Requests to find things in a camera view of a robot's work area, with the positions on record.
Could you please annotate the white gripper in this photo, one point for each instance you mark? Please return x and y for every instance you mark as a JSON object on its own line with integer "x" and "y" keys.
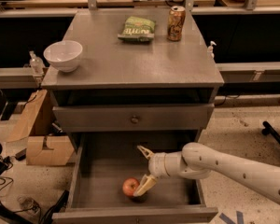
{"x": 158, "y": 166}

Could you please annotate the red apple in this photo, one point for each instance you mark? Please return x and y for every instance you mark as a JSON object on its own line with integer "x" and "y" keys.
{"x": 129, "y": 186}

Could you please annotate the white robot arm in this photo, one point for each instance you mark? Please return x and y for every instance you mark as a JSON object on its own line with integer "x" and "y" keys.
{"x": 196, "y": 161}

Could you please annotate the open grey middle drawer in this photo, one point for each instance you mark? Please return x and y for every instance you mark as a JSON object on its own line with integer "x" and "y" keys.
{"x": 106, "y": 160}

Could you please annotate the closed grey top drawer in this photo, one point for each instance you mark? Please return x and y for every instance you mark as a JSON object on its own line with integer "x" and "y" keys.
{"x": 121, "y": 118}

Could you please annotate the grey wooden drawer cabinet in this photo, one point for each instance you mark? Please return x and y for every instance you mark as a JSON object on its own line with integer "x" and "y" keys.
{"x": 116, "y": 72}

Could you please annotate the brown cardboard box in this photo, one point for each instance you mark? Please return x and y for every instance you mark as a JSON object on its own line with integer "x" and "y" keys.
{"x": 48, "y": 150}

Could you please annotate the blue floor tape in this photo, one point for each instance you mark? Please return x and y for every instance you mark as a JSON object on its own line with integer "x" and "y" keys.
{"x": 237, "y": 219}

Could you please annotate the black chair leg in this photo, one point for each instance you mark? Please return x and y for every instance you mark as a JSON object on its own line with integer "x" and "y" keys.
{"x": 268, "y": 129}

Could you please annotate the small white pump bottle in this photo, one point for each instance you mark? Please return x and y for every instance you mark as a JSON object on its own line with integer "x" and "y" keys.
{"x": 210, "y": 48}

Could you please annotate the leaning cardboard sheet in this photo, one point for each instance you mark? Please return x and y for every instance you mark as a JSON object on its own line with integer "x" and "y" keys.
{"x": 35, "y": 118}

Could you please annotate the green chip bag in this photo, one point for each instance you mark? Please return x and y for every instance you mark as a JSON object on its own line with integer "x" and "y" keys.
{"x": 138, "y": 30}

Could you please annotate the white ceramic bowl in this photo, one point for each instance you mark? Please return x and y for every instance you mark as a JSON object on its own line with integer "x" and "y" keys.
{"x": 64, "y": 55}

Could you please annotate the clear plastic bottle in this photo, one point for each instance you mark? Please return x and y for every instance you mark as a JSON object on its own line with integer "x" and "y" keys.
{"x": 36, "y": 64}

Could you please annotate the orange drink can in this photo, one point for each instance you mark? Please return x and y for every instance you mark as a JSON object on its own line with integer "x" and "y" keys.
{"x": 176, "y": 18}

